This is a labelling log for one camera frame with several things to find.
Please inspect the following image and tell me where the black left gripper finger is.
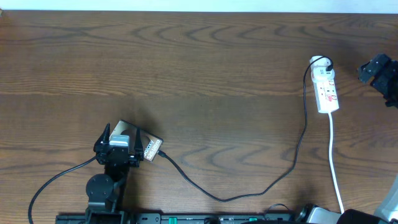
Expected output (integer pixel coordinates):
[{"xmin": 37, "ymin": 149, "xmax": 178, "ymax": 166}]
[
  {"xmin": 94, "ymin": 123, "xmax": 110, "ymax": 148},
  {"xmin": 134, "ymin": 128, "xmax": 143, "ymax": 154}
]

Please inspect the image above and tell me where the silver Galaxy smartphone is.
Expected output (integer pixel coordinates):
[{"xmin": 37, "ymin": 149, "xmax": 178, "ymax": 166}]
[{"xmin": 110, "ymin": 119, "xmax": 164, "ymax": 162}]

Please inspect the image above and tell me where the black charger cable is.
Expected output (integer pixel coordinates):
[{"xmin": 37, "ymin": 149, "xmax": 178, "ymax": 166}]
[{"xmin": 157, "ymin": 55, "xmax": 335, "ymax": 203}]

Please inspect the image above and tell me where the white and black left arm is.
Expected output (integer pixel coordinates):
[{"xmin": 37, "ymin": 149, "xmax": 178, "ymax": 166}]
[{"xmin": 55, "ymin": 124, "xmax": 144, "ymax": 224}]

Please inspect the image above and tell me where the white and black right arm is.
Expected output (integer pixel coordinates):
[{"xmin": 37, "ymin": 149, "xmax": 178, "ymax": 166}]
[{"xmin": 295, "ymin": 54, "xmax": 397, "ymax": 224}]

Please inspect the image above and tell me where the white power strip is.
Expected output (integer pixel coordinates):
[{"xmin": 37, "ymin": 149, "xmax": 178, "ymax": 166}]
[{"xmin": 310, "ymin": 55, "xmax": 339, "ymax": 114}]

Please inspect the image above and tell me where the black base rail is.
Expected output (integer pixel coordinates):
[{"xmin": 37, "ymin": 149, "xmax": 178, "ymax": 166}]
[{"xmin": 55, "ymin": 213, "xmax": 295, "ymax": 224}]

